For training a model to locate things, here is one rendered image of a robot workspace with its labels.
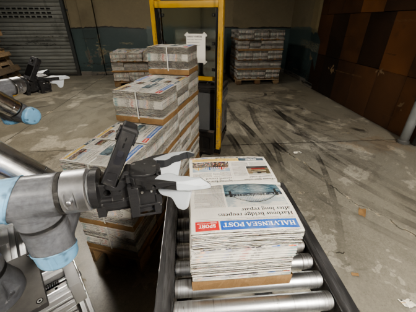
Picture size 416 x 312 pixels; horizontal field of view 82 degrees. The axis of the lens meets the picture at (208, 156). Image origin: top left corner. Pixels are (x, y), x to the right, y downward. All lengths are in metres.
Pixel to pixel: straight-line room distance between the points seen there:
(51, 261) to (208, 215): 0.35
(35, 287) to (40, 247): 0.39
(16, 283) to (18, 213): 0.44
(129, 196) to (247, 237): 0.32
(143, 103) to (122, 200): 1.33
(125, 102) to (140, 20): 6.50
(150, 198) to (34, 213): 0.18
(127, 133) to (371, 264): 1.97
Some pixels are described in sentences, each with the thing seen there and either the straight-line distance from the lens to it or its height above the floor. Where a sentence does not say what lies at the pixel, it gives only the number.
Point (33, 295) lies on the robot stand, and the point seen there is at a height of 0.82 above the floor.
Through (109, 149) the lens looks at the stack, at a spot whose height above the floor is 0.83.
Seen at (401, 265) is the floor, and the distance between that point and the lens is 2.27.
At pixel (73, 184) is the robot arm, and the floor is 1.25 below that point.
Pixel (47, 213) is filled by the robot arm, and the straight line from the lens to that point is 0.48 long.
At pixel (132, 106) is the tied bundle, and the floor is 0.96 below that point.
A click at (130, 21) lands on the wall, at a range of 8.27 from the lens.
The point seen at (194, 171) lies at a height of 1.03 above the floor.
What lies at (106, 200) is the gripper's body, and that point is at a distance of 0.47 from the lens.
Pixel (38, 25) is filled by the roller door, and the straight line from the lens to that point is 9.08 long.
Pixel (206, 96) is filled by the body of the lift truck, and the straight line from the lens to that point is 2.93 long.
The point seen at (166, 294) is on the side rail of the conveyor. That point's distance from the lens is 0.79.
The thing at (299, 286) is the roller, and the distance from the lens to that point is 0.86.
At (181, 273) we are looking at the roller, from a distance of 0.84.
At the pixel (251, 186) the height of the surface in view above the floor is 1.03.
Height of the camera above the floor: 1.48
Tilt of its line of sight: 29 degrees down
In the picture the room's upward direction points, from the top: straight up
